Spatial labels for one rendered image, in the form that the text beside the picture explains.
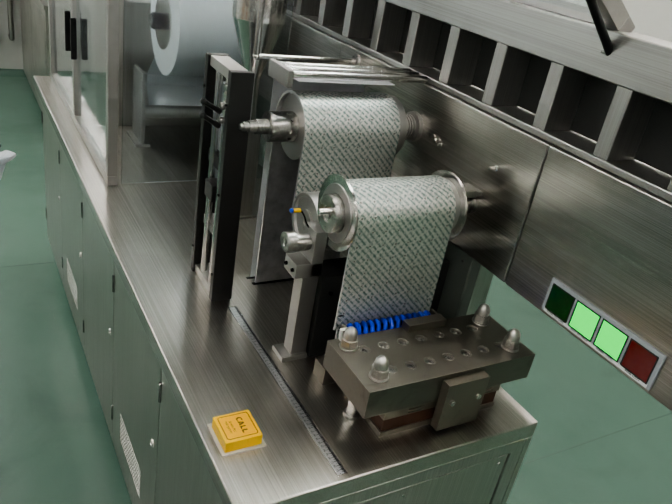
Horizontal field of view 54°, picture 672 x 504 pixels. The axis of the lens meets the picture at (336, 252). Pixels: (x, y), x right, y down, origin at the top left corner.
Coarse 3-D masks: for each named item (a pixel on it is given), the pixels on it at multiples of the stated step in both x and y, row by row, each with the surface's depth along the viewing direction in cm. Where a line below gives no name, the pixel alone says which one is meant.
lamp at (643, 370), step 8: (632, 344) 109; (632, 352) 109; (640, 352) 108; (648, 352) 107; (624, 360) 111; (632, 360) 109; (640, 360) 108; (648, 360) 107; (632, 368) 110; (640, 368) 108; (648, 368) 107; (640, 376) 108; (648, 376) 107
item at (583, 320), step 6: (576, 306) 118; (582, 306) 117; (576, 312) 119; (582, 312) 117; (588, 312) 116; (576, 318) 119; (582, 318) 118; (588, 318) 116; (594, 318) 115; (570, 324) 120; (576, 324) 119; (582, 324) 118; (588, 324) 117; (594, 324) 115; (582, 330) 118; (588, 330) 117; (588, 336) 117
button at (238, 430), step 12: (216, 420) 117; (228, 420) 118; (240, 420) 118; (252, 420) 119; (216, 432) 117; (228, 432) 115; (240, 432) 116; (252, 432) 116; (228, 444) 113; (240, 444) 115; (252, 444) 116
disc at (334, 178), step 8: (328, 176) 127; (336, 176) 124; (328, 184) 127; (344, 184) 122; (320, 192) 130; (352, 192) 120; (352, 200) 120; (352, 208) 120; (352, 216) 120; (352, 224) 120; (352, 232) 121; (328, 240) 129; (344, 240) 123; (352, 240) 121; (336, 248) 126; (344, 248) 124
